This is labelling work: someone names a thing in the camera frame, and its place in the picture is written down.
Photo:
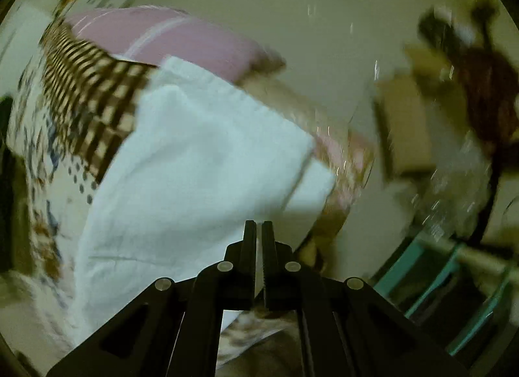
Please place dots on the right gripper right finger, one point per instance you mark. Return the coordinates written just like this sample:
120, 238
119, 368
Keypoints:
346, 327

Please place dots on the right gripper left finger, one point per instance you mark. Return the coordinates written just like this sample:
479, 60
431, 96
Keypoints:
171, 328

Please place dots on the white pants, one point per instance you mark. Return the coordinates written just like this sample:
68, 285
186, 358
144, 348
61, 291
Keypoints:
205, 157

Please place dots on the teal plastic rack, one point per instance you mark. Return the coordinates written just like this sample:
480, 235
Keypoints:
452, 291

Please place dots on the flat cardboard piece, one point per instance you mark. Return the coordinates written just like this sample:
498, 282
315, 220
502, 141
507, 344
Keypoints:
403, 124

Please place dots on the floral fleece blanket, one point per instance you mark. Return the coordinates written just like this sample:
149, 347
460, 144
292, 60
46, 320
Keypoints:
74, 106

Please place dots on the pink mattress sheet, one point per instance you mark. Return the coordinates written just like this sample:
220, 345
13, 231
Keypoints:
148, 34

